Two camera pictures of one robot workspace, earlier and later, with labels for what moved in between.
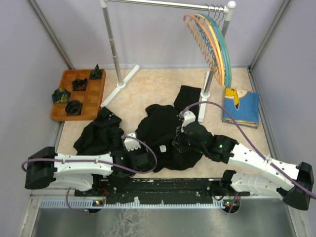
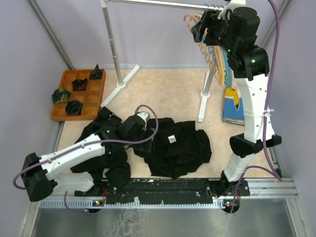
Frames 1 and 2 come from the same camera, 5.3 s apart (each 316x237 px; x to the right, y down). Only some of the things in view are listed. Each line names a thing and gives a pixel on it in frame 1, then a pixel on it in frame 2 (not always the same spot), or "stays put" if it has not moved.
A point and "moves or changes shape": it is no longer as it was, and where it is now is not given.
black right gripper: [182, 147] -> [211, 17]
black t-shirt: [161, 123] moves or changes shape
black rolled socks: [73, 107] stays put
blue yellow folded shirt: [244, 107] stays put
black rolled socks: [79, 84] stays put
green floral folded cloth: [60, 96] stays put
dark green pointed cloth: [96, 73] stays put
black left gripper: [145, 150] -> [146, 146]
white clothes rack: [206, 94] stays put
